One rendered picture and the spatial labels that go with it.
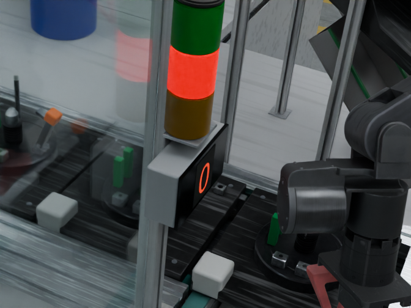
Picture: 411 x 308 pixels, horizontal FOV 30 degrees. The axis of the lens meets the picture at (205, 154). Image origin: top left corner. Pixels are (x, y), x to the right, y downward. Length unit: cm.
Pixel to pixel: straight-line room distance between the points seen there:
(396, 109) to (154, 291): 40
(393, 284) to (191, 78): 30
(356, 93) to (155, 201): 49
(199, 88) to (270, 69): 103
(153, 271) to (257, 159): 58
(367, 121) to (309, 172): 7
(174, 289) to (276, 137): 58
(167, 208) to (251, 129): 77
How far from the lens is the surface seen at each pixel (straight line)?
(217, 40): 75
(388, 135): 74
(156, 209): 82
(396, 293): 81
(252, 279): 107
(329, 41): 119
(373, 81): 130
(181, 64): 76
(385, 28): 120
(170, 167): 80
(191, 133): 80
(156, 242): 92
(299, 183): 76
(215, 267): 105
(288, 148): 153
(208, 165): 85
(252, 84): 172
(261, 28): 228
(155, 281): 96
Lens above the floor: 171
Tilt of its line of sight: 35 degrees down
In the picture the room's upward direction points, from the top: 7 degrees clockwise
